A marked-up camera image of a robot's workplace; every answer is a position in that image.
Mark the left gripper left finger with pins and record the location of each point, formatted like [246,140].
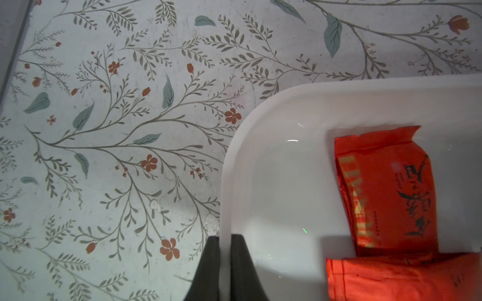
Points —
[205,284]

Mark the white plastic storage box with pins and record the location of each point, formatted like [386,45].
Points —
[279,187]

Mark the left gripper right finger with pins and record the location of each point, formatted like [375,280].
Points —
[245,284]

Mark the red tea bag lower box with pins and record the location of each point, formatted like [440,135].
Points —
[430,276]

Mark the red tea bag in box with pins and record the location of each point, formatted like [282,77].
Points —
[387,187]

